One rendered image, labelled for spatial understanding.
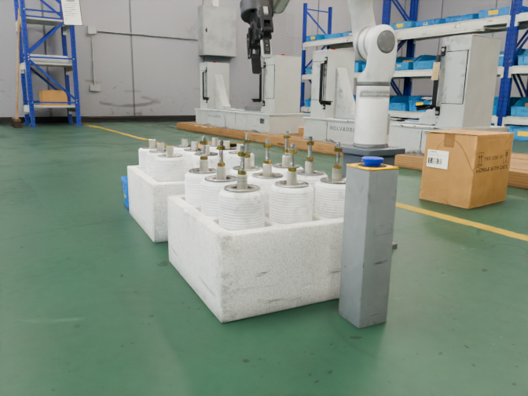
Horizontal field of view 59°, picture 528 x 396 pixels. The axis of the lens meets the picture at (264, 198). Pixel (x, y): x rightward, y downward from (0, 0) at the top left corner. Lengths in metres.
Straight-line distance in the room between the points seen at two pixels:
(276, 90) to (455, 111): 1.91
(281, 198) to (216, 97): 4.69
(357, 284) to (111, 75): 6.80
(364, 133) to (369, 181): 0.48
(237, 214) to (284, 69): 3.61
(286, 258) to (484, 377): 0.40
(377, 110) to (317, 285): 0.54
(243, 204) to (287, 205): 0.11
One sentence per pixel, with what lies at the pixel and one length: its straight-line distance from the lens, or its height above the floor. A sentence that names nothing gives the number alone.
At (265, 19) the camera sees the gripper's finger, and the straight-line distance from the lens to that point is 1.03.
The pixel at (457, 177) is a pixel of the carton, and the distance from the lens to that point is 2.07.
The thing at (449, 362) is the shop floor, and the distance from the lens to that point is 0.90.
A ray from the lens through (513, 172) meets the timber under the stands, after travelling 2.70.
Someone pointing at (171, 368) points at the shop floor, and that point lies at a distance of 0.82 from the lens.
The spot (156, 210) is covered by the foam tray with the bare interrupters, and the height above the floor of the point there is 0.10.
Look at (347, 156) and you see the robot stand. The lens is 1.35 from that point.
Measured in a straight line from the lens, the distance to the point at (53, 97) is 6.83.
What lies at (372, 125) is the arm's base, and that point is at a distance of 1.33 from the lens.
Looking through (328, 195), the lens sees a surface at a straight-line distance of 1.04.
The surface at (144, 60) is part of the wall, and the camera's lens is 7.67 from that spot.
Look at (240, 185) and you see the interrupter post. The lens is 0.95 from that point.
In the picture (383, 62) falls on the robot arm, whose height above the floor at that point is 0.53.
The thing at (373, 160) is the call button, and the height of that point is 0.33.
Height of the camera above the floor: 0.44
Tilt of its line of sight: 13 degrees down
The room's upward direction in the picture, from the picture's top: 1 degrees clockwise
